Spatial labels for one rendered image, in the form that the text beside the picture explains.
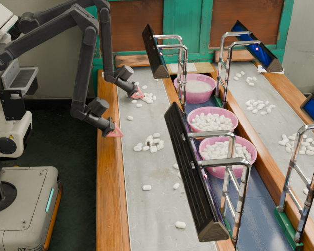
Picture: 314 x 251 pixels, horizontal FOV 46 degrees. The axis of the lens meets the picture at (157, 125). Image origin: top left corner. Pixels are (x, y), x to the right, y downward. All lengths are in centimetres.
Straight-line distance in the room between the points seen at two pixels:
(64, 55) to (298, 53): 211
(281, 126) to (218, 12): 92
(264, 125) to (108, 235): 107
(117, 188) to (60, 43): 209
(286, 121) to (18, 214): 155
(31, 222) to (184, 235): 103
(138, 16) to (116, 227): 149
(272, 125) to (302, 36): 168
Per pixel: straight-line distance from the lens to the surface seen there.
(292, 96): 235
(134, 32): 252
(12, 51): 158
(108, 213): 146
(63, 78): 356
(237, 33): 220
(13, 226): 220
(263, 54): 201
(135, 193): 157
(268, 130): 202
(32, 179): 246
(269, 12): 271
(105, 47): 202
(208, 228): 97
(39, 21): 197
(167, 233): 142
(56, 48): 345
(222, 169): 169
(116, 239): 138
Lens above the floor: 181
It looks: 33 degrees down
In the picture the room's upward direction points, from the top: straight up
